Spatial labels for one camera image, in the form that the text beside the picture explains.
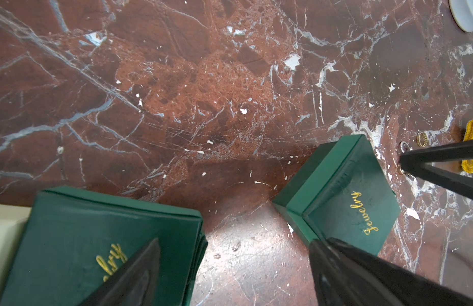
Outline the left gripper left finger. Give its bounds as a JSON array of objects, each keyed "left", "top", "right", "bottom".
[{"left": 80, "top": 238, "right": 161, "bottom": 305}]

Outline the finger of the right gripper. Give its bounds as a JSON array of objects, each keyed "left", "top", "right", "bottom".
[{"left": 398, "top": 137, "right": 473, "bottom": 204}]

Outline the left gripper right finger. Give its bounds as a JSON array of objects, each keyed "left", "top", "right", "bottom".
[{"left": 309, "top": 238, "right": 473, "bottom": 305}]

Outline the green bow box lid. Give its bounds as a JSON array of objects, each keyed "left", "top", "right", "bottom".
[{"left": 0, "top": 187, "right": 208, "bottom": 305}]

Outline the green jewelry box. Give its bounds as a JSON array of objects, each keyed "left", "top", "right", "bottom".
[{"left": 272, "top": 135, "right": 400, "bottom": 256}]

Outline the cream lotus box lid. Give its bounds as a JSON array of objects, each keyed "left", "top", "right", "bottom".
[{"left": 0, "top": 204, "right": 31, "bottom": 298}]

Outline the white work glove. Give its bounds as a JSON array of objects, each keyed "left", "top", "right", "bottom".
[{"left": 461, "top": 120, "right": 473, "bottom": 175}]

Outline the potted flower plant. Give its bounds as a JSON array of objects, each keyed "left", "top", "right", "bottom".
[{"left": 449, "top": 0, "right": 473, "bottom": 33}]

